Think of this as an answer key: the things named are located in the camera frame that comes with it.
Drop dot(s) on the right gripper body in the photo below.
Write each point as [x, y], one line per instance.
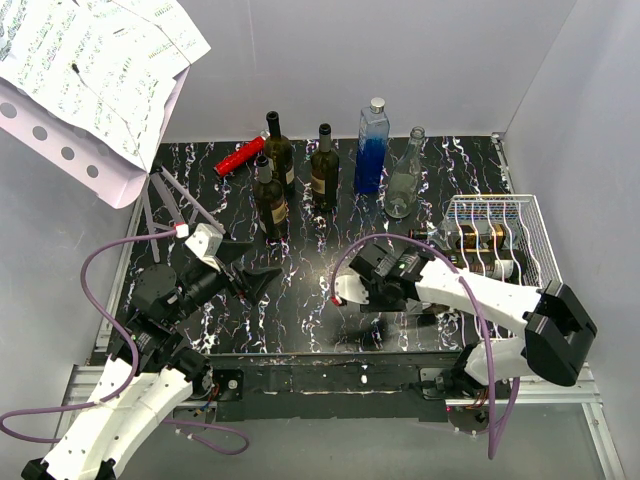
[380, 301]

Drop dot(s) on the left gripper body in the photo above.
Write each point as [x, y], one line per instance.
[206, 284]

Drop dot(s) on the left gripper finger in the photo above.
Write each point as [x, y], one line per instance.
[252, 284]
[230, 251]

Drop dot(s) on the red glitter microphone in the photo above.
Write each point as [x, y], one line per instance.
[238, 158]

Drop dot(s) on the clear glass bottle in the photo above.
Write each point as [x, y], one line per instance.
[403, 183]

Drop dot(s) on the dark wine bottle white label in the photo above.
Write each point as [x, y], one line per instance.
[278, 150]

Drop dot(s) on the dark green wine bottle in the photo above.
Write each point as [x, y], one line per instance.
[324, 171]

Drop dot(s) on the blue square glass bottle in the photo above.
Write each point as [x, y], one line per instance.
[373, 134]

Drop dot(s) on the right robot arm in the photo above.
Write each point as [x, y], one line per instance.
[552, 332]

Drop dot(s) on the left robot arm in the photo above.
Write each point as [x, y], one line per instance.
[150, 371]

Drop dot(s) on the lilac music stand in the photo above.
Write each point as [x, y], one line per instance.
[113, 179]

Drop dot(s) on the sheet music pages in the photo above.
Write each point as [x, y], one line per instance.
[107, 67]

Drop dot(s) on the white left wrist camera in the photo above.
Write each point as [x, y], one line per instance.
[204, 242]

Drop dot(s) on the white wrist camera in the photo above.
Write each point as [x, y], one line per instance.
[349, 288]
[204, 242]

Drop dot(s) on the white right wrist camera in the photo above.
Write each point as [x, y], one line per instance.
[349, 288]

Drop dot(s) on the white wire wine rack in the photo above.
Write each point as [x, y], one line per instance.
[520, 213]

